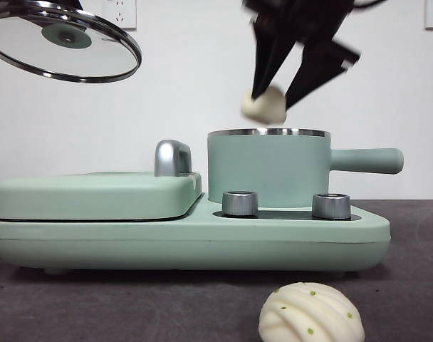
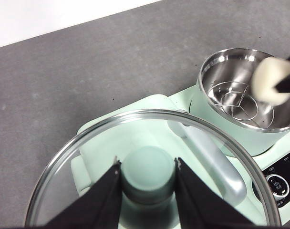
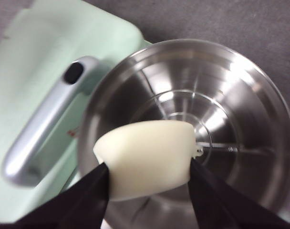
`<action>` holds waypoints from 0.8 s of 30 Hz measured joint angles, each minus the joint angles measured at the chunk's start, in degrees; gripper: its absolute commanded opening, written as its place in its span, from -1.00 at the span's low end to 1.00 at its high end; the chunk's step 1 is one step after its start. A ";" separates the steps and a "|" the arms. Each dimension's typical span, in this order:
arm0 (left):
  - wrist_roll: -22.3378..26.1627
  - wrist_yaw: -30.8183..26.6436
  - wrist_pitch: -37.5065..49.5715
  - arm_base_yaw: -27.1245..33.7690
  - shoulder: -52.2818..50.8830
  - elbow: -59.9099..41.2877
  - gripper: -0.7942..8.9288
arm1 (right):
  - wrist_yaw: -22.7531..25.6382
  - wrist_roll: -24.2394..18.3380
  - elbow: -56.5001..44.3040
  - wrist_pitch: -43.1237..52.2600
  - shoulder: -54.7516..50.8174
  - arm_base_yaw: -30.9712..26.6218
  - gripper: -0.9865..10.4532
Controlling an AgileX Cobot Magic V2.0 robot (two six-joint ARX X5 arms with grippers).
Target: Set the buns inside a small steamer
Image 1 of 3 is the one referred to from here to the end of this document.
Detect ridged white bun green dots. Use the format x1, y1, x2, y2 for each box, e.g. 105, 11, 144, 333
259, 281, 365, 342

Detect silver griddle cover handle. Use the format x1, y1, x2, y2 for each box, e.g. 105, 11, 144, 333
154, 140, 194, 177

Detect smooth white steamed bun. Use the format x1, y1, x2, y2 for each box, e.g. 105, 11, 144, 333
240, 85, 288, 126

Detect black control panel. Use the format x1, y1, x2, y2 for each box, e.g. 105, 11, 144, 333
212, 209, 362, 222

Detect mint green griddle cover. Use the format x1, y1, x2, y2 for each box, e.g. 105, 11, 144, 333
0, 171, 204, 222

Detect glass lid with green knob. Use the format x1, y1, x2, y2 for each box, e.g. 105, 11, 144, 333
0, 0, 143, 85

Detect mint green pot with handle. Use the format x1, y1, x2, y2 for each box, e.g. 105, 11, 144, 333
207, 127, 405, 209

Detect silver control knob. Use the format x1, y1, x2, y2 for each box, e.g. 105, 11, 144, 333
221, 191, 259, 217
311, 192, 352, 219

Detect mint green breakfast machine base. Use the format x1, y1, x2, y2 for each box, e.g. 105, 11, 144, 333
0, 192, 392, 277

